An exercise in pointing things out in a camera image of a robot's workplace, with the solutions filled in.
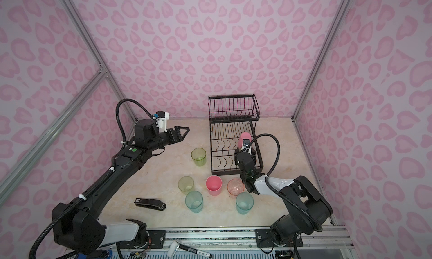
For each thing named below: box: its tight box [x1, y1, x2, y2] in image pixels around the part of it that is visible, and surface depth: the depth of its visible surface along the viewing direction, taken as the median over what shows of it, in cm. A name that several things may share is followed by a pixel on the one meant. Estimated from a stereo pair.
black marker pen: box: [167, 240, 213, 259], surface depth 71 cm
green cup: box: [190, 147, 207, 167], surface depth 95 cm
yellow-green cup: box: [177, 175, 195, 195], surface depth 84 cm
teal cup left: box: [185, 190, 204, 214], surface depth 79 cm
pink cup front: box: [205, 175, 223, 197], surface depth 84 cm
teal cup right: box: [235, 191, 255, 215], surface depth 78 cm
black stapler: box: [133, 198, 167, 212], surface depth 83 cm
